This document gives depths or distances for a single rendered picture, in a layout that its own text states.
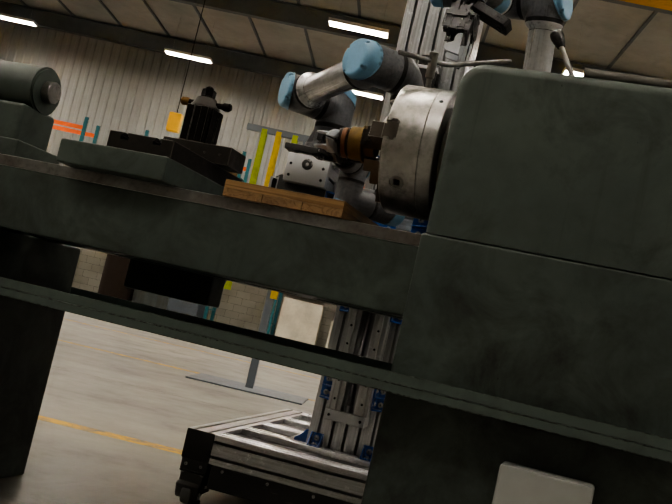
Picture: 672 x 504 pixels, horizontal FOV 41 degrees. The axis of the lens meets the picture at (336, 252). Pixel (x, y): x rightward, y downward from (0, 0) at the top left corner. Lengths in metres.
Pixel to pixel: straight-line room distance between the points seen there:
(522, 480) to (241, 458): 1.17
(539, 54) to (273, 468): 1.48
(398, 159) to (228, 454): 1.14
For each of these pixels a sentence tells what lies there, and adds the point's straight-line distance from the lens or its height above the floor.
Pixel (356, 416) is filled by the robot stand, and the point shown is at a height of 0.36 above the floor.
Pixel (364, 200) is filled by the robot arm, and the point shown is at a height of 0.98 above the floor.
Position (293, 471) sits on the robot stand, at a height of 0.18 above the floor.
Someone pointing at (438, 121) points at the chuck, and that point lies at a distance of 2.07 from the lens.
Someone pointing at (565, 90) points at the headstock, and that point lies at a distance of 1.99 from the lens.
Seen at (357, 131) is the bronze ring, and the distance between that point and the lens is 2.23.
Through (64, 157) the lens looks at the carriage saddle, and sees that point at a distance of 2.32.
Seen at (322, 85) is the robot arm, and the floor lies 1.32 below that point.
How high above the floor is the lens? 0.63
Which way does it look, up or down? 5 degrees up
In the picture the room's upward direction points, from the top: 13 degrees clockwise
